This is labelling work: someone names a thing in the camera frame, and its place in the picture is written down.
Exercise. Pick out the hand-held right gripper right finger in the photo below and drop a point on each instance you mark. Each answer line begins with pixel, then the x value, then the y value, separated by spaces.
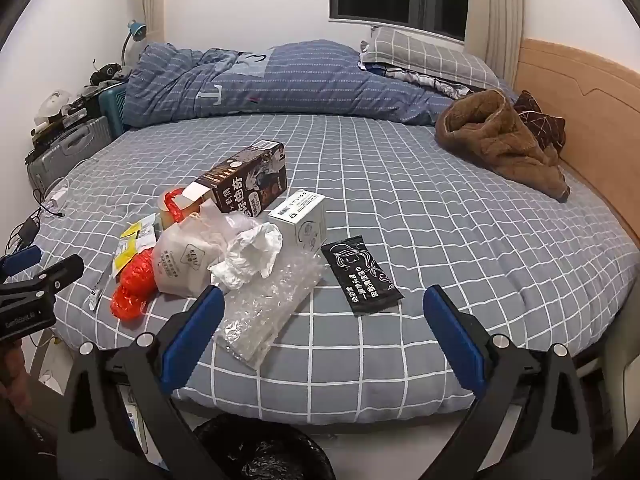
pixel 450 330

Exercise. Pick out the black trash bin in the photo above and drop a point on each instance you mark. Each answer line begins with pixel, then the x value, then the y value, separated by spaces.
pixel 260 450

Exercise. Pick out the cream paper cup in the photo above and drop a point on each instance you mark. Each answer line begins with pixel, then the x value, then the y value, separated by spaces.
pixel 165 217

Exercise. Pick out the white round appliance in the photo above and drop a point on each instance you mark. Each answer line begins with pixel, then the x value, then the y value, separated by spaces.
pixel 52 105

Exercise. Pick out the blue desk lamp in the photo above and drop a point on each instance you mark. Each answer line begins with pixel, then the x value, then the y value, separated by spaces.
pixel 136 30

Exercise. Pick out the thin clear wrapper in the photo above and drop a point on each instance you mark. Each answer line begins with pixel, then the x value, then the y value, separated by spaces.
pixel 96 292

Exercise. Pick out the brown fleece garment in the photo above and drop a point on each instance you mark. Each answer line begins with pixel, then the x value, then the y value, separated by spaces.
pixel 495 140

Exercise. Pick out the dark brown patterned cushion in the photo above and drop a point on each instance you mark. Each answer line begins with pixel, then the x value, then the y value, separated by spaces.
pixel 542 120

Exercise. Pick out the orange net bag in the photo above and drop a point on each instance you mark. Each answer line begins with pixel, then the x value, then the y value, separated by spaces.
pixel 130 290

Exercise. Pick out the bed with grey checked sheet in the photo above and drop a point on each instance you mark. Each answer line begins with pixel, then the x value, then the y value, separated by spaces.
pixel 400 210

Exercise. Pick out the black printed sachet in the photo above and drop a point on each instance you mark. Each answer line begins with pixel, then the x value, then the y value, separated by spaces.
pixel 360 275

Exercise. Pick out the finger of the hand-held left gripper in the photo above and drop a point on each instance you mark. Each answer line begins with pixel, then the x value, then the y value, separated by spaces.
pixel 20 259
pixel 60 270

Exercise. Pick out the yellow packet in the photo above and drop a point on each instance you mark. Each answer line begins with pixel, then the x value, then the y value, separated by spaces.
pixel 132 245

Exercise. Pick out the patterned white blue cloth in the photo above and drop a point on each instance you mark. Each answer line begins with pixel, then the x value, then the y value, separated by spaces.
pixel 435 84

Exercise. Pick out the white paper bag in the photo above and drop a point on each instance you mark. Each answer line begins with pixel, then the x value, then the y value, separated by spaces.
pixel 182 265

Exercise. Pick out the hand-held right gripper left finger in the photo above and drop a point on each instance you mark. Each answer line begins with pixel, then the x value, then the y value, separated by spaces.
pixel 195 325

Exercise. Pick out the white tissue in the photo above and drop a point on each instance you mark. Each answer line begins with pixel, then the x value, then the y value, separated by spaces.
pixel 250 250

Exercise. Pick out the black pouch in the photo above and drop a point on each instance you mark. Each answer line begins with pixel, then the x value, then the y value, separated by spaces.
pixel 107 72

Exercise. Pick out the wooden headboard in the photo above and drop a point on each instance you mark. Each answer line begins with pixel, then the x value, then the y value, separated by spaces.
pixel 590 110

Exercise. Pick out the small white box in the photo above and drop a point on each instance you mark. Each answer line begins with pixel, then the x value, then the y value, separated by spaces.
pixel 300 220

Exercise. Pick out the clear bubble wrap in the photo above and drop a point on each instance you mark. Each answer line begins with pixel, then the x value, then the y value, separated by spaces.
pixel 270 310

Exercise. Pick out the black power adapter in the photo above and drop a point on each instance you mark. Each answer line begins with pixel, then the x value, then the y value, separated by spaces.
pixel 26 232

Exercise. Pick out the wide beige curtain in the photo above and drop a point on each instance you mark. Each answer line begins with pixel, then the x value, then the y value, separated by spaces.
pixel 492 15

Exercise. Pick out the grey suitcase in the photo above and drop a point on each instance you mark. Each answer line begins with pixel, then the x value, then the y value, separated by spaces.
pixel 65 152

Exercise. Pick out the white charger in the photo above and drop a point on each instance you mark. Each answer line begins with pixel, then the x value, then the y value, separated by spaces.
pixel 60 195

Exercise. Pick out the teal plastic crate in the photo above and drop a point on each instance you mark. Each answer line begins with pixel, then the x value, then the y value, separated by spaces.
pixel 112 107

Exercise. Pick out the grey checked pillow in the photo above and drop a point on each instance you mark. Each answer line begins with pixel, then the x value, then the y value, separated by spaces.
pixel 425 55

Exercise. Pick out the person's left hand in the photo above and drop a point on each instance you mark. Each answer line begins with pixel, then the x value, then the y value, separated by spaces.
pixel 10 367

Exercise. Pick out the brown printed carton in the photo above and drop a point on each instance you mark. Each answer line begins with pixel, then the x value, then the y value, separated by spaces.
pixel 250 180

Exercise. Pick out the blue striped quilt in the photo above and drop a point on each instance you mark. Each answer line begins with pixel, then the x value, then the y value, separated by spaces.
pixel 280 85

